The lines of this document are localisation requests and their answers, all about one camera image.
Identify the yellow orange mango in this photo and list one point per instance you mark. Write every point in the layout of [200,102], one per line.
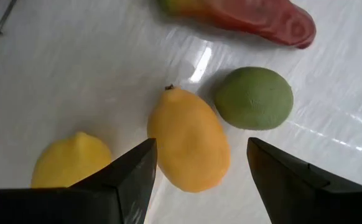
[190,140]

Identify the dull green round fruit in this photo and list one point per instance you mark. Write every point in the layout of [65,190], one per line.
[254,98]

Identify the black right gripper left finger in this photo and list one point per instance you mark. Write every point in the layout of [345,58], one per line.
[106,202]

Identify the red pepper with green tip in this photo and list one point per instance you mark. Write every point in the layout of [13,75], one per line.
[262,18]

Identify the yellow lemon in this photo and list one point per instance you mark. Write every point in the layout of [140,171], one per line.
[66,161]

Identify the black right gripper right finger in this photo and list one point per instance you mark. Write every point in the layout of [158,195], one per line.
[308,199]

